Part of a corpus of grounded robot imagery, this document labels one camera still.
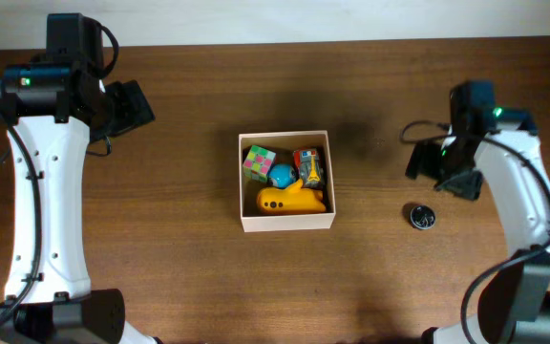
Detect black round cap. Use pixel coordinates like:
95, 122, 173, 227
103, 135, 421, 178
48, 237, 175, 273
409, 205, 436, 230

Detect red grey toy truck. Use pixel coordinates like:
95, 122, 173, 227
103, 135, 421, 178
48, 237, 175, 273
293, 148, 325, 189

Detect orange toy animal figure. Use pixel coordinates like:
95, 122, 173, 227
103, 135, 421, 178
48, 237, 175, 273
256, 180, 327, 216

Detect blue ball with eyes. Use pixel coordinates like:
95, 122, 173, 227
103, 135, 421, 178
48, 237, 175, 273
267, 163, 298, 188

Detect multicoloured puzzle cube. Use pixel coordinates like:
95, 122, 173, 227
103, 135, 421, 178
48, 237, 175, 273
242, 145, 276, 183

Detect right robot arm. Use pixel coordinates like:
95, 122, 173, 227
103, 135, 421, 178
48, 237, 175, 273
401, 81, 550, 344

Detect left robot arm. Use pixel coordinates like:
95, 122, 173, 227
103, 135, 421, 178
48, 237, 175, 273
0, 13, 155, 343

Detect open beige cardboard box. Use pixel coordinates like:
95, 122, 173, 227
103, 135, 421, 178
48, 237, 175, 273
238, 130, 337, 232

